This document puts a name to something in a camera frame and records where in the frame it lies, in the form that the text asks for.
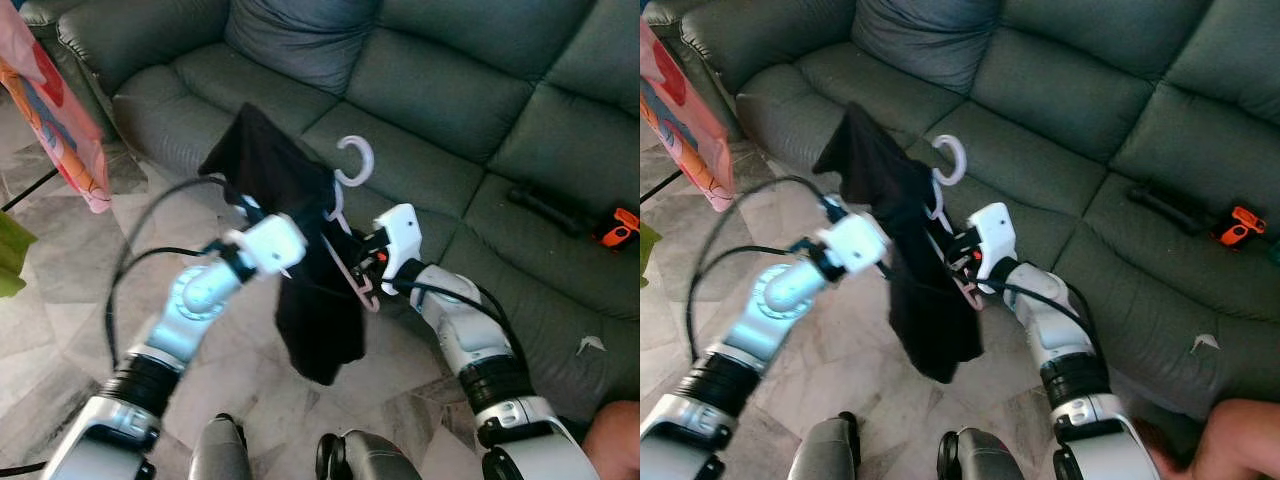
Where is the white plastic hanger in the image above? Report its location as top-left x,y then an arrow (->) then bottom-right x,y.
319,134 -> 387,314
924,134 -> 988,312

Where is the black and orange tool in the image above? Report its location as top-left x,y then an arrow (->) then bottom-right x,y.
507,182 -> 641,250
1128,182 -> 1268,250

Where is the black garment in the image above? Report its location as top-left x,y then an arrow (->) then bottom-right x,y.
197,101 -> 370,387
811,101 -> 987,387

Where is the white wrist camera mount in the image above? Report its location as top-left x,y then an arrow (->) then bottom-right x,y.
224,212 -> 309,280
974,202 -> 1021,296
379,202 -> 428,298
814,212 -> 892,278

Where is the pink printed garment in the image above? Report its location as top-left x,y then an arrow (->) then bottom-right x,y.
640,17 -> 737,214
0,0 -> 112,215

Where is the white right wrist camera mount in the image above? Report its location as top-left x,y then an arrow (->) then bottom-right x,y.
379,202 -> 428,298
974,202 -> 1021,296

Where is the dark green sofa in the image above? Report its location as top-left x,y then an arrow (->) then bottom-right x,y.
644,0 -> 1280,423
18,0 -> 641,423

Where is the green t-shirt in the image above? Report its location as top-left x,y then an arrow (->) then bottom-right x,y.
0,209 -> 40,300
640,221 -> 664,288

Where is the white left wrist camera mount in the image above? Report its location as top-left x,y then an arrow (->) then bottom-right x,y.
814,212 -> 892,278
224,212 -> 309,280

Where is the silver right robot leg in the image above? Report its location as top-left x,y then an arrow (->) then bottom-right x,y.
936,427 -> 1033,480
313,429 -> 423,480

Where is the grey sofa cushion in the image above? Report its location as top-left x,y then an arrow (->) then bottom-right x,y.
224,0 -> 382,97
849,0 -> 1002,97

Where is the silver robot leg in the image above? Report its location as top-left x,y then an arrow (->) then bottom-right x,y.
186,414 -> 253,480
788,411 -> 865,480
313,429 -> 423,480
936,427 -> 1033,480

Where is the silver left robot leg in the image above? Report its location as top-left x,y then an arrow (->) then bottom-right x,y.
788,411 -> 865,480
186,414 -> 253,480

